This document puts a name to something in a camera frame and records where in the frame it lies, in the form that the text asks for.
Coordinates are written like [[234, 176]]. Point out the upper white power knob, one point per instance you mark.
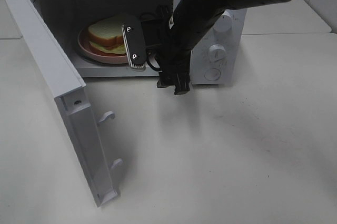
[[224, 23]]

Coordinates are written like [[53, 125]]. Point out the round white door button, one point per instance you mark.
[[212, 74]]

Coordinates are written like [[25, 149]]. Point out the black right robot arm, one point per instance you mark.
[[173, 35]]

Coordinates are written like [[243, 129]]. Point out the lower white timer knob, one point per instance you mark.
[[217, 54]]

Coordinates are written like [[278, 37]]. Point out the white microwave door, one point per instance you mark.
[[69, 93]]

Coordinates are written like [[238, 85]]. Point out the sandwich with lettuce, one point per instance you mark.
[[106, 38]]

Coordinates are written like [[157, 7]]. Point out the pink round plate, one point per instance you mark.
[[84, 47]]

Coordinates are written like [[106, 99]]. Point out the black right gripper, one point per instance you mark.
[[162, 51]]

